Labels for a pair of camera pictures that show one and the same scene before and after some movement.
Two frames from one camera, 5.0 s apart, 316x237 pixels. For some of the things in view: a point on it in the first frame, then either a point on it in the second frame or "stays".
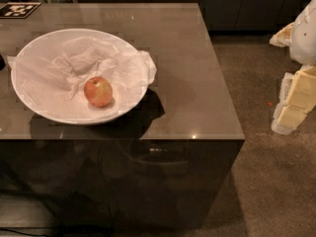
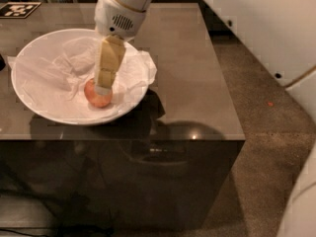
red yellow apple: [98, 92] stays
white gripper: [305, 39] → [116, 20]
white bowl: [80, 76] stays
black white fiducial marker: [18, 10] stays
